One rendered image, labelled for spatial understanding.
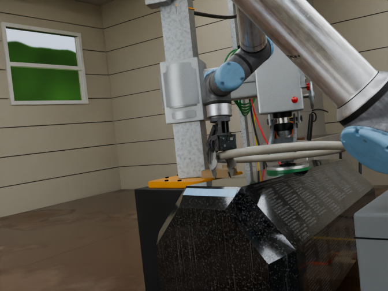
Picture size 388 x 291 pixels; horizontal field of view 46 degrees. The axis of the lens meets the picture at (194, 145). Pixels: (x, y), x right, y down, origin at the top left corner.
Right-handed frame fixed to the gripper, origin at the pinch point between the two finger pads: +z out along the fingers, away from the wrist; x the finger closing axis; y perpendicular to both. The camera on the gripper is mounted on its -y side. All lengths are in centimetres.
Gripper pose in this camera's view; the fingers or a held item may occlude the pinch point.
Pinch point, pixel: (222, 174)
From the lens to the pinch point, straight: 162.2
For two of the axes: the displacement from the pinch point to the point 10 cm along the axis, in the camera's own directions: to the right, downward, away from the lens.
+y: 2.8, -0.9, -9.5
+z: 0.7, 9.9, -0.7
